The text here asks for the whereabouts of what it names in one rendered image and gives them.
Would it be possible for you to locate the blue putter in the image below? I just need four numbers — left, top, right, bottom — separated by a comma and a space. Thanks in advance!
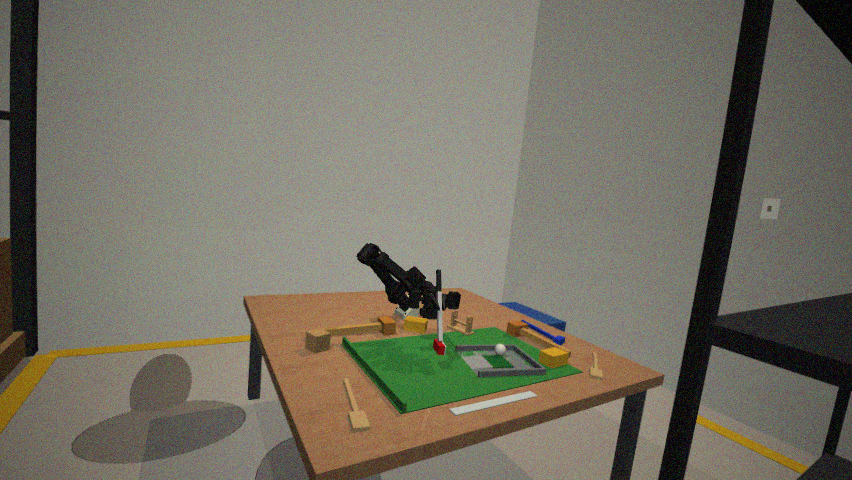
521, 320, 565, 345

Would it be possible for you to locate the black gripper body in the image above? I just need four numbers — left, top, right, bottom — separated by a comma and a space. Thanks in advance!
408, 285, 461, 309

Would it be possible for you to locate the green putting mat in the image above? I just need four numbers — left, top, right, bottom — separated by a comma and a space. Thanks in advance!
340, 327, 583, 414

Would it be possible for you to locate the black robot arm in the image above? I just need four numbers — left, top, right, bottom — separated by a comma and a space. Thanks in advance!
357, 243, 437, 320

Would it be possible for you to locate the small brown cube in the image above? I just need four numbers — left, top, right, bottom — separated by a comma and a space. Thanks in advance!
305, 329, 330, 353

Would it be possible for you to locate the pale grey flat strip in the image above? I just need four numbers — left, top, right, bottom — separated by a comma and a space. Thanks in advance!
449, 391, 537, 416

